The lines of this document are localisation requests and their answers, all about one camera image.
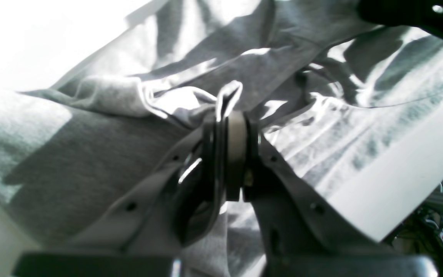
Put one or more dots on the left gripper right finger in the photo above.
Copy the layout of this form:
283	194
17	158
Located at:
303	236

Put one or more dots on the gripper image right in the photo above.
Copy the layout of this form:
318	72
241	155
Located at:
424	14

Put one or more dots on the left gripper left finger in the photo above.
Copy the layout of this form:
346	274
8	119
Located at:
144	232

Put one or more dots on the grey T-shirt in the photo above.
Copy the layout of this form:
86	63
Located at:
333	93

